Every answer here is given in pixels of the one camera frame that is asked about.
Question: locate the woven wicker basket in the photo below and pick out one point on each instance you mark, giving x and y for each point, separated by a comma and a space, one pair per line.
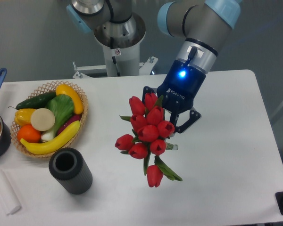
45, 88

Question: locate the white metal frame bracket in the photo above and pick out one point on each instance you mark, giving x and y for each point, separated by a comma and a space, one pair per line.
145, 68

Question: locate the yellow bell pepper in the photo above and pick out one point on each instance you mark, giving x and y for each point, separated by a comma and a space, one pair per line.
23, 116

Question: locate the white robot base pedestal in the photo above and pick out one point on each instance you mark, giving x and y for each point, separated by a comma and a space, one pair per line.
121, 45

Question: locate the purple eggplant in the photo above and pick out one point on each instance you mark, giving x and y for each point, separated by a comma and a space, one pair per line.
73, 118

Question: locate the green cucumber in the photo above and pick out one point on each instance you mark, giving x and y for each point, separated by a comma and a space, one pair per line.
35, 102

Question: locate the beige round disc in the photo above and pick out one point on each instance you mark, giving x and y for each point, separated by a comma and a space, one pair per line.
42, 119

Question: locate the green bok choy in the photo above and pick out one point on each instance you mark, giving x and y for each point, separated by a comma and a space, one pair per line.
62, 107

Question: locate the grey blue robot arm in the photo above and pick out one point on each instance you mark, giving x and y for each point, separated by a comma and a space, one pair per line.
204, 24

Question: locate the white folded cloth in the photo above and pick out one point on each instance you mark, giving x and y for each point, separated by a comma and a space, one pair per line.
9, 200

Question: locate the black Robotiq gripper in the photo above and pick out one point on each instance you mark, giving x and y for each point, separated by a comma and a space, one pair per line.
179, 89

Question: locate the dark grey ribbed vase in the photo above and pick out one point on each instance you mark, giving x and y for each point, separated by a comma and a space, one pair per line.
69, 168

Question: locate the yellow squash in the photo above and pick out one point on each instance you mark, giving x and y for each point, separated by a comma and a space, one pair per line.
69, 91

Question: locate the orange fruit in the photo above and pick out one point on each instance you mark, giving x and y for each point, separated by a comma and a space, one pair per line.
29, 133

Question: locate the yellow banana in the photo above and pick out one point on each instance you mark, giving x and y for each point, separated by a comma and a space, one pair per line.
56, 143

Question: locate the red tulip bouquet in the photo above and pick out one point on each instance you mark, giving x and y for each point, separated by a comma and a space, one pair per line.
148, 142

